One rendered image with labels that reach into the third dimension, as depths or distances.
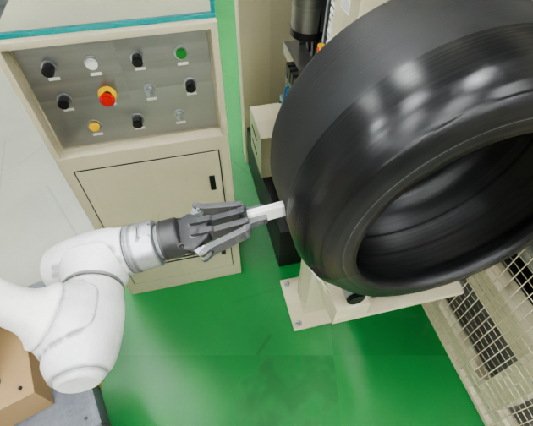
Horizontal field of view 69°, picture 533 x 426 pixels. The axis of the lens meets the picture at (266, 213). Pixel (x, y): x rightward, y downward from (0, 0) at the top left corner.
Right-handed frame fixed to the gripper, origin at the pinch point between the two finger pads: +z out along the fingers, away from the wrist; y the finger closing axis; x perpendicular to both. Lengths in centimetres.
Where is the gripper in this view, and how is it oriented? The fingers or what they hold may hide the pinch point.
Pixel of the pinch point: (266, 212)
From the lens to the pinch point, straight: 72.2
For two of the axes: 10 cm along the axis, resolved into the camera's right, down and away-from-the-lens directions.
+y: -2.3, -7.6, 6.2
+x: 1.3, 6.0, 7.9
